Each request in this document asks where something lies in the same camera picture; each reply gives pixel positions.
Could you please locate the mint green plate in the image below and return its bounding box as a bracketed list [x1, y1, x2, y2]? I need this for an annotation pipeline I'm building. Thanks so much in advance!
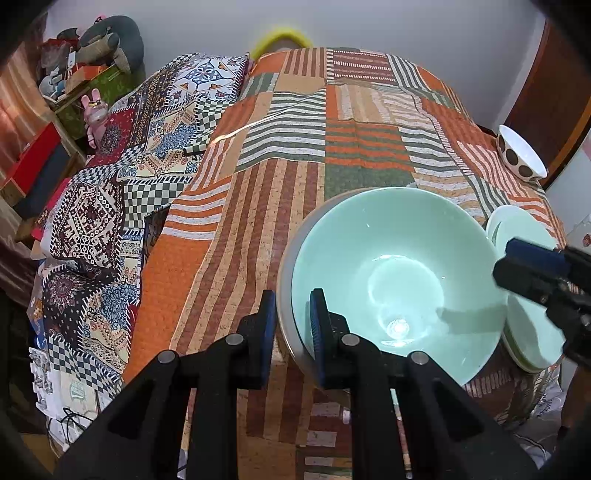
[493, 214, 568, 372]

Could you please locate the white bowl with dark dots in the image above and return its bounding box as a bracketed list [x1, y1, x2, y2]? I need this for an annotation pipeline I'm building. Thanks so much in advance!
[497, 125, 548, 182]

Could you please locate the mint green bowl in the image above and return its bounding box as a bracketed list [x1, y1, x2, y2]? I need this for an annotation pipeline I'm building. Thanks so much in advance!
[290, 187, 506, 385]

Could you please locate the white small refrigerator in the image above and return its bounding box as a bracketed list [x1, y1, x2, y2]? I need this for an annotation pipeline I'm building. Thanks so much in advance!
[567, 216, 591, 254]

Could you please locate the brown wooden door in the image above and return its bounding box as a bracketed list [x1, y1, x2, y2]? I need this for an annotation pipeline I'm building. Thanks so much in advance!
[506, 22, 591, 188]

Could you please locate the patterned checkered quilt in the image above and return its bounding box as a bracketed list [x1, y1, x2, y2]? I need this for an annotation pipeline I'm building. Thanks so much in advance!
[30, 53, 249, 396]

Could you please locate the striped patchwork orange blanket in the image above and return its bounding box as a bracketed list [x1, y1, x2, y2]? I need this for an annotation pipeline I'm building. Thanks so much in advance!
[124, 48, 565, 479]

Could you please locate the red and blue box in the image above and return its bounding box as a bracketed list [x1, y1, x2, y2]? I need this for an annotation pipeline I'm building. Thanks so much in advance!
[1, 123, 71, 220]

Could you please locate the yellow foam tube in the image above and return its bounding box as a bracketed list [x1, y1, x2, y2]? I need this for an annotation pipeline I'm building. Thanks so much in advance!
[249, 26, 314, 61]

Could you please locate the pink rabbit toy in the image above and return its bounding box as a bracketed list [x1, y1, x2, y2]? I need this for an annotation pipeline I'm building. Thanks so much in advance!
[81, 88, 108, 150]

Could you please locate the green storage box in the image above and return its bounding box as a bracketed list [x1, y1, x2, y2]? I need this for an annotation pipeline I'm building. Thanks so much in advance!
[55, 64, 146, 139]

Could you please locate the orange pink curtain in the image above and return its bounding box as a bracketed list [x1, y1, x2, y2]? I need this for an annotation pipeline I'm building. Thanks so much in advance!
[1, 42, 52, 305]

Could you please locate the grey plush toy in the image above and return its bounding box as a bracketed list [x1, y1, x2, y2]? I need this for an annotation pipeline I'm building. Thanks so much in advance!
[76, 15, 144, 74]

